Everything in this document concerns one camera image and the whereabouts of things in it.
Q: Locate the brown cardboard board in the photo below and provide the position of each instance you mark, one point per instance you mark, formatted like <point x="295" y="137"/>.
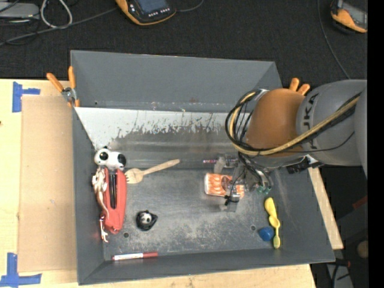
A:
<point x="45" y="184"/>

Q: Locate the black and white small toy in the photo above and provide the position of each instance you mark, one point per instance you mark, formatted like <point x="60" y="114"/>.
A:
<point x="146" y="219"/>

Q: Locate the black and white toy dog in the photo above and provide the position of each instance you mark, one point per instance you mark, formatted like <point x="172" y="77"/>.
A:
<point x="109" y="158"/>

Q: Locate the wooden fork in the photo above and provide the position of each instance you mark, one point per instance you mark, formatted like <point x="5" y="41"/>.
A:
<point x="136" y="175"/>

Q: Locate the yellow toothbrush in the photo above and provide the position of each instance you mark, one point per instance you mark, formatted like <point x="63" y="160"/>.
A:
<point x="271" y="210"/>

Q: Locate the grey metal bin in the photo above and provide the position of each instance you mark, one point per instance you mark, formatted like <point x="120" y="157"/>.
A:
<point x="186" y="220"/>

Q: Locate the orange and white cup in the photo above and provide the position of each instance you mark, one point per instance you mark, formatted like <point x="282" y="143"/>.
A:
<point x="214" y="184"/>

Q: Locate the purple patterned pen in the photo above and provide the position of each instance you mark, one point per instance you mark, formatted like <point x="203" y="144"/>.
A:
<point x="210" y="161"/>

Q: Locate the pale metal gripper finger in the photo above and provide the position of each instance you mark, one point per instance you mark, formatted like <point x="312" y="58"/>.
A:
<point x="219" y="165"/>
<point x="233" y="202"/>

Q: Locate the red and white marker pen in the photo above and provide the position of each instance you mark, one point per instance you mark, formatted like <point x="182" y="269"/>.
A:
<point x="135" y="255"/>

